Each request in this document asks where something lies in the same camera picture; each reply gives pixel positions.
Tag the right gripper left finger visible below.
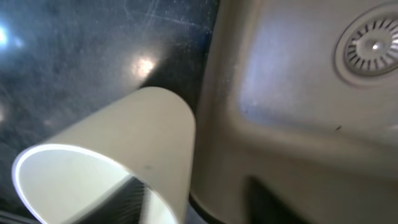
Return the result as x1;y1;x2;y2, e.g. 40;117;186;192
73;175;150;224

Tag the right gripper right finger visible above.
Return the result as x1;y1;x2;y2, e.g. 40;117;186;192
244;175;301;224

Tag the white cup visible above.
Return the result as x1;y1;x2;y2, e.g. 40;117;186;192
11;86;197;224

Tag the steel sink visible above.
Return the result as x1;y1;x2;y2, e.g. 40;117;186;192
189;0;398;224

